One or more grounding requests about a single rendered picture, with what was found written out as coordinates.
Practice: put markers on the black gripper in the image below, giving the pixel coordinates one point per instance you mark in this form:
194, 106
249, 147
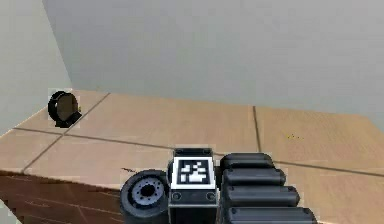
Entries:
146, 195

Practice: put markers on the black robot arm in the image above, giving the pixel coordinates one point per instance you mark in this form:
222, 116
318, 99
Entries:
246, 186

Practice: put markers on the black round table clock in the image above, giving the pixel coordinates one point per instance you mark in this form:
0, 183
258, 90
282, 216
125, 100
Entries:
61, 106

